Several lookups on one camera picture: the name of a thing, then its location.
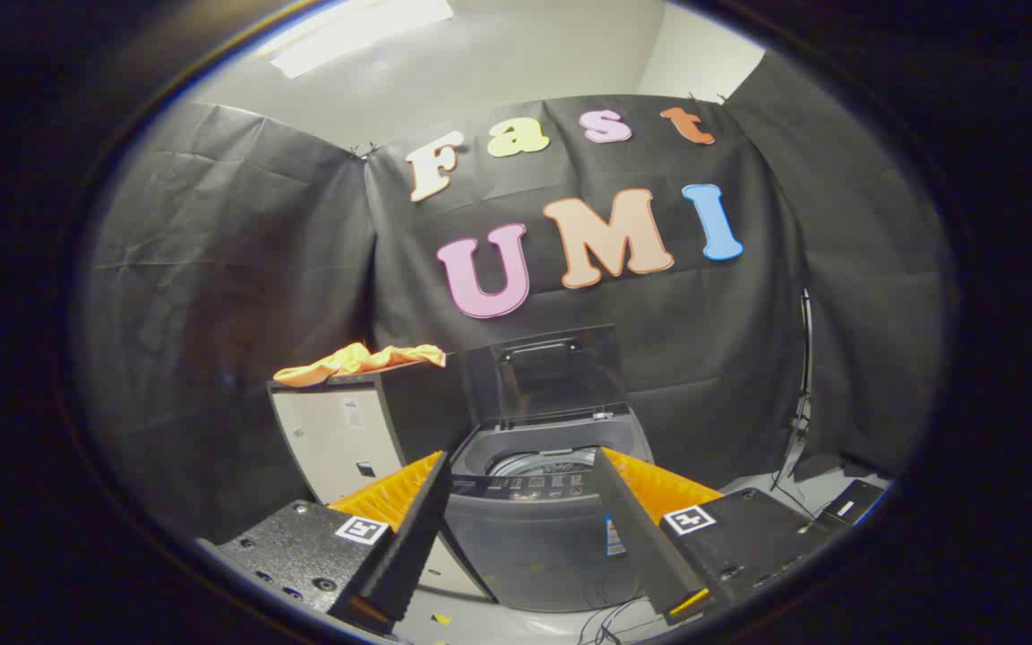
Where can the black power box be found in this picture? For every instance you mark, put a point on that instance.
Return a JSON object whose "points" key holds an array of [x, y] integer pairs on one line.
{"points": [[852, 503]]}

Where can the black backdrop cloth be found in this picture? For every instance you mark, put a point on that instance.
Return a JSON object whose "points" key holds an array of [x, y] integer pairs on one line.
{"points": [[256, 269]]}

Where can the grey washing machine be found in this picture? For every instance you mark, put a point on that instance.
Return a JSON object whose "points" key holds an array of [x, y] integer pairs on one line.
{"points": [[525, 555]]}

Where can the ceiling light panel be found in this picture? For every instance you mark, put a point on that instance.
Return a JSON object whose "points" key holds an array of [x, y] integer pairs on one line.
{"points": [[355, 36]]}

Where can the dark washing machine lid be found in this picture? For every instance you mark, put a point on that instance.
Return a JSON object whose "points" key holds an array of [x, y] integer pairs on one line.
{"points": [[552, 376]]}

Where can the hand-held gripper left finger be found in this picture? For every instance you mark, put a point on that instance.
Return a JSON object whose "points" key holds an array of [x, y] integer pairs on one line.
{"points": [[417, 528]]}

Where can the orange yellow shirt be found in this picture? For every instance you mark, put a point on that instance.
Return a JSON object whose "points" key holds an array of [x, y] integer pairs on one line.
{"points": [[355, 360]]}

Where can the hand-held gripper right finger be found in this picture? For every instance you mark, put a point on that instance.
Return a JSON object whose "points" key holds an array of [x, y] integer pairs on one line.
{"points": [[637, 528]]}

